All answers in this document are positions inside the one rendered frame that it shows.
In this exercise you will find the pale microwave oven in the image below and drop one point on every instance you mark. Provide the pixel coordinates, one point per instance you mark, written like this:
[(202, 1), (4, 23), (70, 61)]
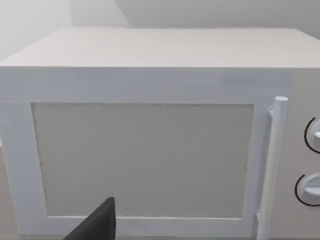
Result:
[(160, 47)]

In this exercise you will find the white microwave knob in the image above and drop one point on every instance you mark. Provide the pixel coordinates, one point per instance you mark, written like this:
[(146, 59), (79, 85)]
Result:
[(315, 135), (310, 190)]

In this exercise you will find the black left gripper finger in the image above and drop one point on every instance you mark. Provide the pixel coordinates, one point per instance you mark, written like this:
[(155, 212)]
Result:
[(101, 221)]

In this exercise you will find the pale microwave door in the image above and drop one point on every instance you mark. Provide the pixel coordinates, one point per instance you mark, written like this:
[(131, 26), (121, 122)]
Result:
[(140, 155)]

